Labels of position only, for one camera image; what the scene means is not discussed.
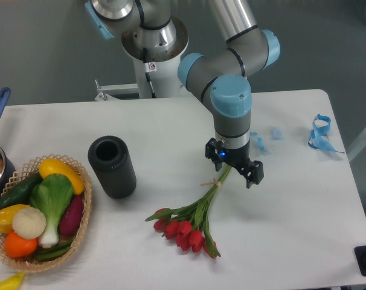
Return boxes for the red tulip bouquet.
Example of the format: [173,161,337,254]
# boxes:
[145,166,231,259]

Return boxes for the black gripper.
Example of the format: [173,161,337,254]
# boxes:
[205,138,263,189]

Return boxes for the woven wicker basket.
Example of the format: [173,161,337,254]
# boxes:
[0,154,92,272]

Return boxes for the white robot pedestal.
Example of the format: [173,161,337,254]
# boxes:
[96,16,188,100]

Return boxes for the yellow banana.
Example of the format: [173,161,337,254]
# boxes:
[0,272,25,290]

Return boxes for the white steamed bun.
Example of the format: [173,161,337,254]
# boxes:
[12,207,47,239]

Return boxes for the dark green cucumber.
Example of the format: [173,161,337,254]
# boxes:
[0,173,42,210]

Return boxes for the green bok choy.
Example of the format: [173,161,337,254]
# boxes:
[30,173,74,249]

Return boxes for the green vegetable in basket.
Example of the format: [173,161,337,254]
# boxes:
[34,240,72,262]

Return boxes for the yellow bell pepper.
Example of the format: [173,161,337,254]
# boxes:
[0,204,29,234]

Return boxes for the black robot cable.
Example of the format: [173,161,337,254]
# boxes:
[142,47,157,99]

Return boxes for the purple sweet potato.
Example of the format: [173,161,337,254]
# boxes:
[59,195,83,236]

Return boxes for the blue ribbon strip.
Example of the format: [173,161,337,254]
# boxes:
[250,132,269,155]

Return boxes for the blue ribbon right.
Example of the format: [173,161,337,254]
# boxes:
[307,114,344,153]

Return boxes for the black ribbed vase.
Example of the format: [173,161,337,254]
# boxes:
[88,135,136,199]

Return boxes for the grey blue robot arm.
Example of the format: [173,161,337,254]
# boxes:
[85,1,280,186]

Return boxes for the yellow squash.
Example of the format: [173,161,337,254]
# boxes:
[38,158,85,196]

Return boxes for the white frame at right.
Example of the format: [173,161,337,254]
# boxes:
[347,127,366,162]

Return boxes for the orange fruit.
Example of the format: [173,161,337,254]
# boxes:
[4,232,38,258]

